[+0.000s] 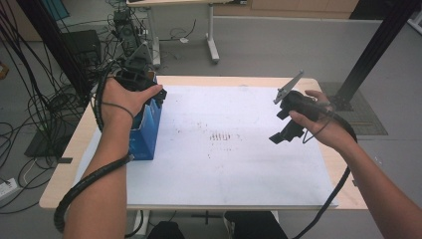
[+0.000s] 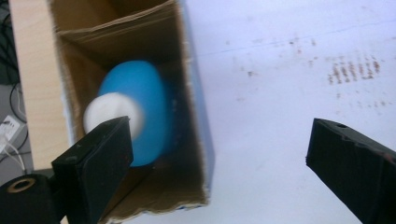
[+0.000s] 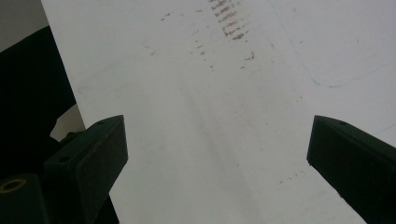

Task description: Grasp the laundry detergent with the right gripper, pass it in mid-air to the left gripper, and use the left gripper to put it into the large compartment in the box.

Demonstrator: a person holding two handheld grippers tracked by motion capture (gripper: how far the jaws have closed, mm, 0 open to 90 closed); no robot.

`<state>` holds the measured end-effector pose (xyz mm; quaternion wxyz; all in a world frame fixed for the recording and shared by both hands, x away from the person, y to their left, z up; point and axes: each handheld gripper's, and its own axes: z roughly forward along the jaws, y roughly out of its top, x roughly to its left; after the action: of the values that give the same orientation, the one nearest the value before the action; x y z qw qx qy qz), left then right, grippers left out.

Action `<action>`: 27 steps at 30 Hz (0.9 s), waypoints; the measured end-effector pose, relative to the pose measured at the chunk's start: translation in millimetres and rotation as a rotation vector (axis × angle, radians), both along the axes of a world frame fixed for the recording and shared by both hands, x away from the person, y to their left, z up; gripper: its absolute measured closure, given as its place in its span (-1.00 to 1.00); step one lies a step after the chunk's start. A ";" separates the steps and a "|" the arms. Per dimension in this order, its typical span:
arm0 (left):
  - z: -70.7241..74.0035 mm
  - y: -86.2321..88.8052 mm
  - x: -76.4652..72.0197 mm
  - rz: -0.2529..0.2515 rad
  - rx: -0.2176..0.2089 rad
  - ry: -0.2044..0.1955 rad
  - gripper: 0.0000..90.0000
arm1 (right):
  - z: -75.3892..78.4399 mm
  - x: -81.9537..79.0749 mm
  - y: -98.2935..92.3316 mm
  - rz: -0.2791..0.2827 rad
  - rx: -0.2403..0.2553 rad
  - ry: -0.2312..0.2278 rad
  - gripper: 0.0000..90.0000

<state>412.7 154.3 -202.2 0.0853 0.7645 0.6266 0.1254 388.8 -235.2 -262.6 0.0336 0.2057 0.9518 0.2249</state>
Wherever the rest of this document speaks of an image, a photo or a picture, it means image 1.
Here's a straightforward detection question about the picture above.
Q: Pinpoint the person's left hand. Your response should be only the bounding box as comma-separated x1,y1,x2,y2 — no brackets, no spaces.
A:
101,78,164,128

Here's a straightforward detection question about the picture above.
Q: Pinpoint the person's right hand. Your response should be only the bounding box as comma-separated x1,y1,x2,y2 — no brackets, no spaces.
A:
289,90,357,153

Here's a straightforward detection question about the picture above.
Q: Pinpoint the black corrugated left gripper cable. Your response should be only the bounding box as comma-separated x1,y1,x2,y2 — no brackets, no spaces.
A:
54,61,134,234

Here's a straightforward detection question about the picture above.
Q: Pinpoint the person's right leg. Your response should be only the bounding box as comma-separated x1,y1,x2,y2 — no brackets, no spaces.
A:
223,211,288,239

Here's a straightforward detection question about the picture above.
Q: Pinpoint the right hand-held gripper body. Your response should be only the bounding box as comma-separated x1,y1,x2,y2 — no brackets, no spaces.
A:
273,69,329,121

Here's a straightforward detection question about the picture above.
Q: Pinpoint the black equipment case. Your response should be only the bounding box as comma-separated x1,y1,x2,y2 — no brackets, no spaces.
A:
61,29,103,68

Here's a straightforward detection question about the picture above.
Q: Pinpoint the teal panel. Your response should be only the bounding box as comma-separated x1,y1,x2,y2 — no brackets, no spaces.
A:
41,0,71,21

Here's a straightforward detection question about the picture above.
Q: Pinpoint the person's leg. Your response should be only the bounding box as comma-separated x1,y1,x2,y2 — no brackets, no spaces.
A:
147,221,186,239
223,211,288,239

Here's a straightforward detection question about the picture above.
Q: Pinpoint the person's left leg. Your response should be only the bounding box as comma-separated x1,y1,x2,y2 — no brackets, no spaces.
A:
147,221,186,239

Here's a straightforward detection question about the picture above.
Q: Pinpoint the black metal post with base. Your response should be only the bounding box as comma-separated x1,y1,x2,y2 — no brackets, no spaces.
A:
331,0,422,113

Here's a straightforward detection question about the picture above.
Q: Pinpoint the dark grey floor mat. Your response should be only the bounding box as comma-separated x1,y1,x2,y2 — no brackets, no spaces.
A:
319,82,388,136

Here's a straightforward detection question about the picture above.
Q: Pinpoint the white power strip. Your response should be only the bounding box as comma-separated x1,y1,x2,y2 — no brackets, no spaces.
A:
0,177,18,202

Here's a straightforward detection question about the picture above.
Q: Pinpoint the bundle of black floor cables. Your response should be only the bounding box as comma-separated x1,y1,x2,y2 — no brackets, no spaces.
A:
0,0,157,213

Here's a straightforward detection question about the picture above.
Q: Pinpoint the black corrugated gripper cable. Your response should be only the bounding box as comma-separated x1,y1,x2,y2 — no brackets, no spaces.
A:
292,99,358,239
54,61,134,234

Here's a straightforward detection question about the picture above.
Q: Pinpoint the thin black right wrist cord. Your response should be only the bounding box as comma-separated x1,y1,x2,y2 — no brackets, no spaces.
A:
302,116,332,144

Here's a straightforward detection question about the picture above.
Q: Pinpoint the black floor base plate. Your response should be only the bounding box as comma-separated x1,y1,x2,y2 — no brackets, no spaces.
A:
24,127,81,158

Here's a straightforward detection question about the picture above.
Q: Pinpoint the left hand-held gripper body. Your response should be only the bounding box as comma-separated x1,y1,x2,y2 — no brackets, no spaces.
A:
114,41,157,92

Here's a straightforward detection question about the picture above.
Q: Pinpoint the thin black left wrist cord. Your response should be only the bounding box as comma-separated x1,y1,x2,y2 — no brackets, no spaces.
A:
101,101,135,122

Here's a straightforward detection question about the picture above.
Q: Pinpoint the white paper sheet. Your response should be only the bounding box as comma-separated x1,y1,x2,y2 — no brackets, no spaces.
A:
74,85,339,207

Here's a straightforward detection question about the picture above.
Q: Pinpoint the black computer tower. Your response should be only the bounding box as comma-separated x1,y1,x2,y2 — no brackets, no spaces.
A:
112,9,143,58

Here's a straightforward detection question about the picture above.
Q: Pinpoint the black corrugated right gripper cable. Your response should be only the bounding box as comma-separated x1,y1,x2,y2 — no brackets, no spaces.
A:
292,99,358,239

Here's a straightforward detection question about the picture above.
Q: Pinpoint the thin black wrist cord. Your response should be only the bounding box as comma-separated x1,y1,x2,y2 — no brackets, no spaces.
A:
101,101,135,122
302,116,332,144

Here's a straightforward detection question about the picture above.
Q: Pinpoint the blue cardboard box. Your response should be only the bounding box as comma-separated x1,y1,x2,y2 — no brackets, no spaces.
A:
127,73,164,161

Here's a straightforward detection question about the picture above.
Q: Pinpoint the white desk with metal legs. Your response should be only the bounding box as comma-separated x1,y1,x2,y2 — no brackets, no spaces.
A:
125,0,248,66

